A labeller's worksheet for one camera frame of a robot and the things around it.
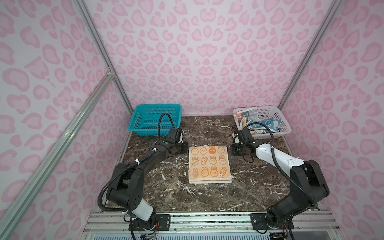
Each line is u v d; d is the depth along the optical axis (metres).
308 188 0.44
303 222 0.74
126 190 0.44
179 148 0.77
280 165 0.48
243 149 0.69
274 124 1.01
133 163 0.48
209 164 0.93
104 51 0.84
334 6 0.69
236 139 0.77
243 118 1.04
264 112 1.14
